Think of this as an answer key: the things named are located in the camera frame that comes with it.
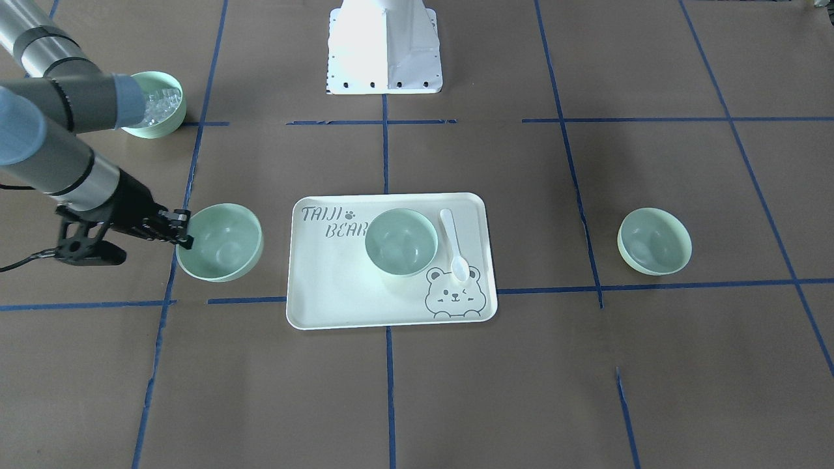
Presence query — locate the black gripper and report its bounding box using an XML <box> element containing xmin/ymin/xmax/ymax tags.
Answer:
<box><xmin>108</xmin><ymin>171</ymin><xmax>194</xmax><ymax>250</ymax></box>

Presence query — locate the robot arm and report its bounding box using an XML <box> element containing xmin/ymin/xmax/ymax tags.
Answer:
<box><xmin>2</xmin><ymin>1</ymin><xmax>193</xmax><ymax>259</ymax></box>

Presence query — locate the clear ice cubes pile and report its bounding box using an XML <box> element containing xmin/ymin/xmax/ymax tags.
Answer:
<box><xmin>138</xmin><ymin>88</ymin><xmax>182</xmax><ymax>128</ymax></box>

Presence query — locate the green bowl with ice cubes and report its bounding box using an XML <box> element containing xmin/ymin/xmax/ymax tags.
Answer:
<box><xmin>122</xmin><ymin>71</ymin><xmax>187</xmax><ymax>139</ymax></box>

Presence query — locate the pale green bear tray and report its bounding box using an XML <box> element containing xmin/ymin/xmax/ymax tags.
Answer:
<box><xmin>286</xmin><ymin>192</ymin><xmax>498</xmax><ymax>330</ymax></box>

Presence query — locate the green bowl on tray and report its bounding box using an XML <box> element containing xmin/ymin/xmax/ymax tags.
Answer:
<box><xmin>364</xmin><ymin>208</ymin><xmax>440</xmax><ymax>277</ymax></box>

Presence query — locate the white plastic spoon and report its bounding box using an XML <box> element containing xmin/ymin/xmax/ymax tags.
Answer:
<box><xmin>440</xmin><ymin>208</ymin><xmax>470</xmax><ymax>283</ymax></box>

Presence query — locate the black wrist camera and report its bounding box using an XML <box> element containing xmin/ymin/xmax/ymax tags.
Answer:
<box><xmin>55</xmin><ymin>205</ymin><xmax>127</xmax><ymax>266</ymax></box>

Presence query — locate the black camera cable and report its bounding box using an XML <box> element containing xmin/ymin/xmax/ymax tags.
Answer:
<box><xmin>0</xmin><ymin>248</ymin><xmax>59</xmax><ymax>273</ymax></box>

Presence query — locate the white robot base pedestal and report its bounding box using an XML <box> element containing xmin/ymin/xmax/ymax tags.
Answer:
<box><xmin>326</xmin><ymin>1</ymin><xmax>444</xmax><ymax>95</ymax></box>

